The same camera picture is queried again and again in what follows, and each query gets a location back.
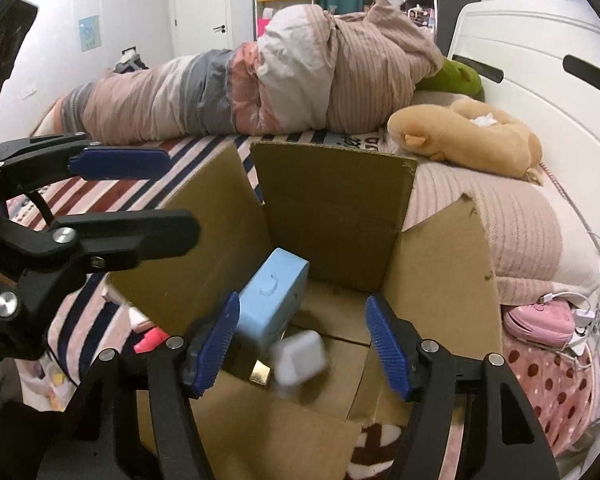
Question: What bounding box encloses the pink red small object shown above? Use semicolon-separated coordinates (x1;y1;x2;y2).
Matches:
133;327;170;355

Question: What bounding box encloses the white power adapter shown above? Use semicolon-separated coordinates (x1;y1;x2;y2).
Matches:
572;307;599;334

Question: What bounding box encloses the white cube charger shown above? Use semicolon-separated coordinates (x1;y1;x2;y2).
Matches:
270;330;327;389

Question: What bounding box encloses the white cable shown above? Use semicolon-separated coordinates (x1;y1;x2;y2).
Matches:
540;160;600;361

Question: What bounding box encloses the pink polka dot blanket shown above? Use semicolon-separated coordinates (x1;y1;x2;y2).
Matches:
502;335;600;457

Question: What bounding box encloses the wooden cabinet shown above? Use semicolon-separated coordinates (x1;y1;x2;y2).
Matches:
254;0;317;42

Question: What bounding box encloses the pink grey striped quilt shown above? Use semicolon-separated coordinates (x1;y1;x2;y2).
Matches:
59;0;447;144

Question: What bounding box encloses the light blue wall poster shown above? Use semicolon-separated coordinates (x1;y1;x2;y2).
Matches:
78;14;102;53

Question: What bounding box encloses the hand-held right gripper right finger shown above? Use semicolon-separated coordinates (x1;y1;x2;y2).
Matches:
364;294;564;480

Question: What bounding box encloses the white bed headboard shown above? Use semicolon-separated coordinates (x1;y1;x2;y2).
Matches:
446;0;600;286

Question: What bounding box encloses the brown cardboard box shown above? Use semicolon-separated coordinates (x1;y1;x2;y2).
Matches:
105;140;504;480

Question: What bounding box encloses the pink zip case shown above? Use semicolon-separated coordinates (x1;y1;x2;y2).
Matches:
502;300;577;347

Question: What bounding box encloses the dark red patterned blanket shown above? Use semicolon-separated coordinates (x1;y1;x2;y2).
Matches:
349;422;423;480

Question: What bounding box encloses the green plush toy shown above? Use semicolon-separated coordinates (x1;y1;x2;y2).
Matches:
419;57;484;97

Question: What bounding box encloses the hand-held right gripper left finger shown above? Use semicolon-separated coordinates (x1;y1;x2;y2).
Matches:
35;291;242;480

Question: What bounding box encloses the pink striped pillow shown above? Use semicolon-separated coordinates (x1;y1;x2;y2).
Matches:
405;159;600;307

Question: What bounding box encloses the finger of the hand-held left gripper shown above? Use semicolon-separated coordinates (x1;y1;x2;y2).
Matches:
0;208;202;362
0;131;172;197

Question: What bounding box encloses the tan plush toy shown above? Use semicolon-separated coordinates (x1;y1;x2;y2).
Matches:
387;98;544;187

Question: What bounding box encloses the small gold block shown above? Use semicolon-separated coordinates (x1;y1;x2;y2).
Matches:
249;359;277;387

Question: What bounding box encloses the light blue plastic box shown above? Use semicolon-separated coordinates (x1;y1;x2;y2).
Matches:
234;247;311;354

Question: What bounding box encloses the white door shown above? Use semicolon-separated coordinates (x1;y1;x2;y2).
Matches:
169;0;231;59

